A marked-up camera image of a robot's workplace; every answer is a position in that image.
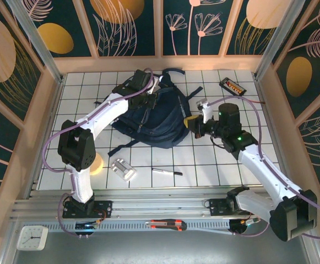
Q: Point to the navy blue backpack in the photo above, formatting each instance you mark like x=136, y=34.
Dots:
x=162, y=123

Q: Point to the silver black pen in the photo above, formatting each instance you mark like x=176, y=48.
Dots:
x=165, y=171

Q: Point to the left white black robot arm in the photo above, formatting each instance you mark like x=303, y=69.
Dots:
x=104, y=112

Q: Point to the black charger board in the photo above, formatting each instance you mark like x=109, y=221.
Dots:
x=232, y=86

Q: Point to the silver metal clip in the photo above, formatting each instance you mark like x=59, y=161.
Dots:
x=124, y=170

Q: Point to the round yellow sponge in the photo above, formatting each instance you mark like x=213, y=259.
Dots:
x=99, y=165

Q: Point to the orange black utility knife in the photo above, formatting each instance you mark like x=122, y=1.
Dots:
x=168, y=224

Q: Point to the black controller board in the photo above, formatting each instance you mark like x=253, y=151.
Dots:
x=84, y=226
x=238, y=226

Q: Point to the white square clock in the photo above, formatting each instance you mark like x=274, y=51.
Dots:
x=32, y=237

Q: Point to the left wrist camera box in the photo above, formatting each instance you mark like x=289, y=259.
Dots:
x=155, y=82

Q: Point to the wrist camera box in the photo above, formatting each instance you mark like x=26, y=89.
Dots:
x=205, y=108
x=155, y=82

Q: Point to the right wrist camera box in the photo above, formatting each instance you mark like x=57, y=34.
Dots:
x=205, y=108

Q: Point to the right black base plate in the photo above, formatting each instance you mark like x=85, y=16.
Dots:
x=217, y=207

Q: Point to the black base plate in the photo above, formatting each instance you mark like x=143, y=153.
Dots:
x=217, y=207
x=104, y=209

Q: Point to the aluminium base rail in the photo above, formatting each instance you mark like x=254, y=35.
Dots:
x=162, y=204

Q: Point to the aluminium frame post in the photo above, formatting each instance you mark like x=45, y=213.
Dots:
x=35, y=38
x=278, y=35

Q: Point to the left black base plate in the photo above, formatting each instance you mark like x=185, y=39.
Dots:
x=104, y=209

